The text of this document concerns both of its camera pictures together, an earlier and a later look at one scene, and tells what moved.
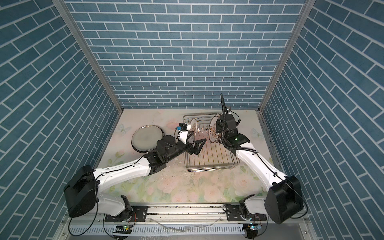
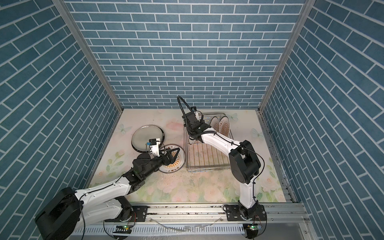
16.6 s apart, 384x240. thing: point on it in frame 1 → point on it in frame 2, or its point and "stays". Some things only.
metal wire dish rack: (214, 156) stays
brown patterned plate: (213, 136) → (177, 165)
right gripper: (218, 125) → (203, 124)
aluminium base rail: (180, 222) stays
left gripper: (194, 150) → (170, 160)
